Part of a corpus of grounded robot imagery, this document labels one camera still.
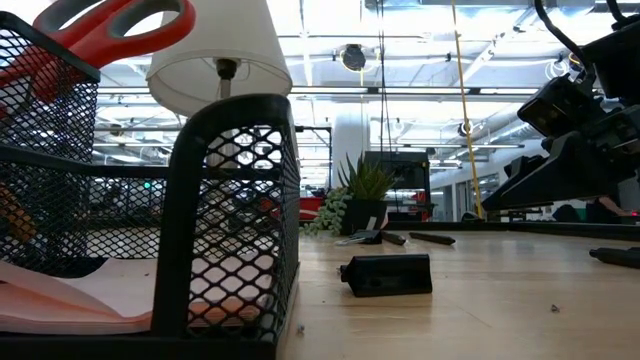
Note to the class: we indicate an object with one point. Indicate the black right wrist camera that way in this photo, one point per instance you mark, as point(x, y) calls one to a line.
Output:
point(555, 107)

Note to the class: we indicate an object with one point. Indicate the yellow pencil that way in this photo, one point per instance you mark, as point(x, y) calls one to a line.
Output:
point(15, 215)

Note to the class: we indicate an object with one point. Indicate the black equipment cabinet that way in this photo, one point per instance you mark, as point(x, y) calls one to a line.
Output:
point(410, 175)

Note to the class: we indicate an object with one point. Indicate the black binder clip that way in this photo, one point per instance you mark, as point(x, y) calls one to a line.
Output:
point(367, 236)

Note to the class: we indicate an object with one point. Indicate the person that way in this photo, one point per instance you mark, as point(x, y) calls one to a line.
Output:
point(612, 206)

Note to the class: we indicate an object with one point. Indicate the black pen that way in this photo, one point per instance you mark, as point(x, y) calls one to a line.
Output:
point(394, 238)
point(617, 256)
point(432, 238)

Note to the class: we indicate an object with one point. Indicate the black bag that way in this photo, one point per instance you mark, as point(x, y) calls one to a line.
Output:
point(567, 214)

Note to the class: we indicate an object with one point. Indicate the black mesh desk organizer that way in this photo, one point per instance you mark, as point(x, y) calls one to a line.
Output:
point(175, 225)

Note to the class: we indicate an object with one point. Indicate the small potted succulent plant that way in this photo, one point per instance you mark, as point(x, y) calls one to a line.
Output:
point(367, 187)

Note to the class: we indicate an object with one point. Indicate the pink sticky note pad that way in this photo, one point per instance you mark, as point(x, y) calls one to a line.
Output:
point(75, 310)

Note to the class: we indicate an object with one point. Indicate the red storage bin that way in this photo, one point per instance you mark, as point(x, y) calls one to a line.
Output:
point(307, 206)

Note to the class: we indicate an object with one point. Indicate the white lamp shade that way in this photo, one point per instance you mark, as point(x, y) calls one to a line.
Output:
point(225, 40)

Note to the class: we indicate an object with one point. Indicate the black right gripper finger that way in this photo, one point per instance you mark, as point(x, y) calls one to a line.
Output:
point(522, 166)
point(575, 170)

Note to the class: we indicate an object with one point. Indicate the small black rectangular device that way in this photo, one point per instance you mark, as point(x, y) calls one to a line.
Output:
point(387, 275)

